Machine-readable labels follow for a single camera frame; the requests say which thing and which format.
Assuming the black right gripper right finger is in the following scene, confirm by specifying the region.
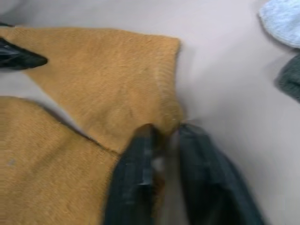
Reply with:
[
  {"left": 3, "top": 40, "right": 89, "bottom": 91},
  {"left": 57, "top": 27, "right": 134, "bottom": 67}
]
[{"left": 177, "top": 123, "right": 267, "bottom": 225}]

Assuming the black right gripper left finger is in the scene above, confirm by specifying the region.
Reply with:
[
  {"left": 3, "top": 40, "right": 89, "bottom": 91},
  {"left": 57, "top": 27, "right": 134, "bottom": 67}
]
[{"left": 102, "top": 123, "right": 165, "bottom": 225}]

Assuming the dark grey-green sock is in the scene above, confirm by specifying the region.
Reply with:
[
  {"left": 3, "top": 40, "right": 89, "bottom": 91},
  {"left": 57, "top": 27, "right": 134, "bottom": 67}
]
[{"left": 273, "top": 53, "right": 300, "bottom": 104}]

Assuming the light blue sock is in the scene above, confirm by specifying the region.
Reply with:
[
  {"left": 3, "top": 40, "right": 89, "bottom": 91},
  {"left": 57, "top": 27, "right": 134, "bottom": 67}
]
[{"left": 258, "top": 0, "right": 300, "bottom": 49}]

